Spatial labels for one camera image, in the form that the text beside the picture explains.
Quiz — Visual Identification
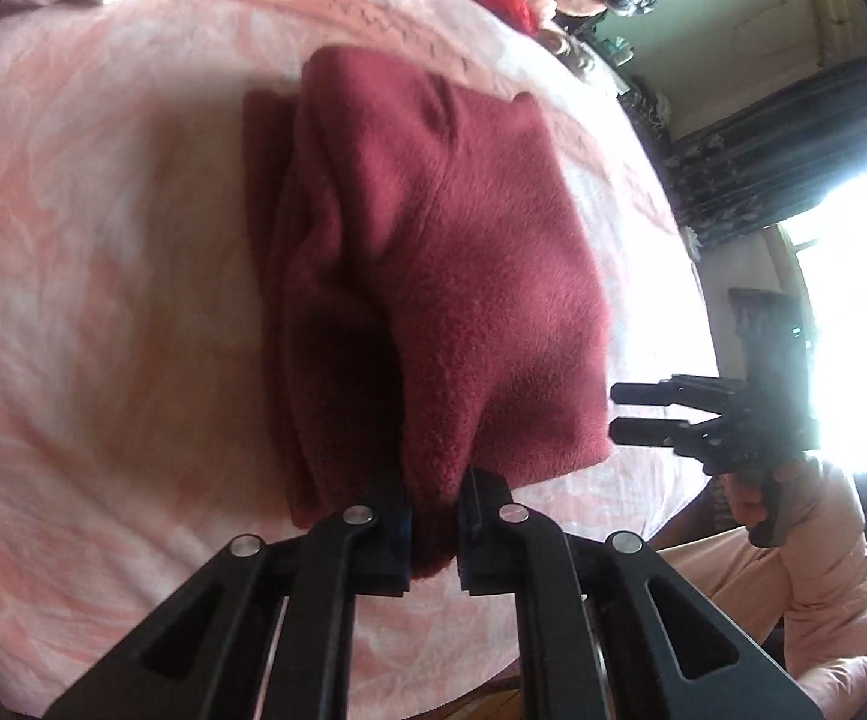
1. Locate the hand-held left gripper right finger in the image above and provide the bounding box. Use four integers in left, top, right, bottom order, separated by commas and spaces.
457, 469, 824, 720

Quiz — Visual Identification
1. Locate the dark patterned curtain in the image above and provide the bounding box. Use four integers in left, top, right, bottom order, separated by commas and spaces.
658, 52, 867, 248

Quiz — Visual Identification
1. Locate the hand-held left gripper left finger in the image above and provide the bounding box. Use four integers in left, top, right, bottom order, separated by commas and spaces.
43, 469, 413, 720

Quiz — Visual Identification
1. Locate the person's leg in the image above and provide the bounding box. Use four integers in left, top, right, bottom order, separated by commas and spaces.
658, 536, 809, 653

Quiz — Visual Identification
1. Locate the person's right forearm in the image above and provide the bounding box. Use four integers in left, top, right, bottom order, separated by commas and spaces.
770, 454, 867, 653

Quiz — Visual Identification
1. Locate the person's right hand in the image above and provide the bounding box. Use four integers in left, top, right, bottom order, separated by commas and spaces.
727, 471, 772, 526

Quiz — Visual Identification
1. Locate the pink leaf-patterned blanket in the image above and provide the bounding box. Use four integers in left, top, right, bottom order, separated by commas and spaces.
0, 0, 712, 717

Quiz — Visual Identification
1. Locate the dark red knit sweater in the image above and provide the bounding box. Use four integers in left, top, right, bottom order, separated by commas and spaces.
242, 45, 616, 582

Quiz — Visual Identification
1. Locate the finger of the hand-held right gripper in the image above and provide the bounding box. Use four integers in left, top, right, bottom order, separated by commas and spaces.
609, 375, 734, 412
609, 417, 721, 460

